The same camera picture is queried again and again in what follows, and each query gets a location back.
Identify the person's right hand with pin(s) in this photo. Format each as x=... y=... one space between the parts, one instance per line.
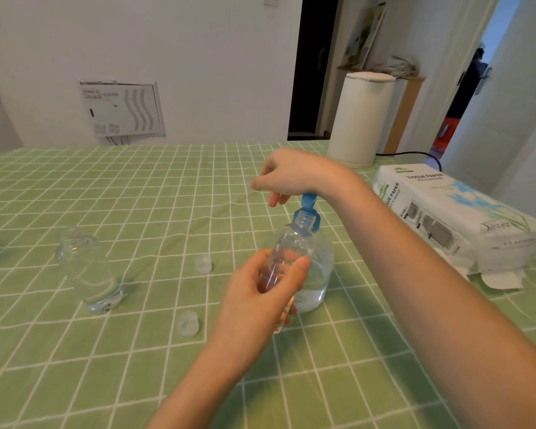
x=306 y=171

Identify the person's left thumb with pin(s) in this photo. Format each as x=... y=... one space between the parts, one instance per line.
x=292 y=279

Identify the red object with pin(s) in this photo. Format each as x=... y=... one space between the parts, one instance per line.
x=444 y=133

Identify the framed picture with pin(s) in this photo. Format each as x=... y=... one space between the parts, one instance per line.
x=364 y=35

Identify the white door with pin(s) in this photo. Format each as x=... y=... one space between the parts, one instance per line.
x=513 y=98

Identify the white wall box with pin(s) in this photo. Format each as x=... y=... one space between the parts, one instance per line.
x=120 y=107

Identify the pile of newspapers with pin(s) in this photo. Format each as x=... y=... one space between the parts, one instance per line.
x=397 y=66

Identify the clear plastic bottle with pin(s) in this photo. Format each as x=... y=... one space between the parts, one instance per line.
x=89 y=272
x=315 y=263

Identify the person's right thumb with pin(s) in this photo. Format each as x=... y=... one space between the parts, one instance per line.
x=279 y=198

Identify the clear bottle cap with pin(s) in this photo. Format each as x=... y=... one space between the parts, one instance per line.
x=188 y=324
x=203 y=264

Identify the white electric kettle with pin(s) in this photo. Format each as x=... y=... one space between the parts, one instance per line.
x=359 y=120

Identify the person's left forearm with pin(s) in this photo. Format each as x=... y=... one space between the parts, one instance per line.
x=192 y=388

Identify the white tissue sheet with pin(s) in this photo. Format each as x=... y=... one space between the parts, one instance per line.
x=500 y=280

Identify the person's left hand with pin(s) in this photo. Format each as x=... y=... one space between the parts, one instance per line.
x=245 y=303

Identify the white tissue paper pack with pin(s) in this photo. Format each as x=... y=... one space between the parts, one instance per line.
x=455 y=205

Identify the person's right forearm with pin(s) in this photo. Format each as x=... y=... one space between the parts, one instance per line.
x=429 y=281

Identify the green checked tablecloth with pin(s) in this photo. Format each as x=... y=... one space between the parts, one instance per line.
x=116 y=375

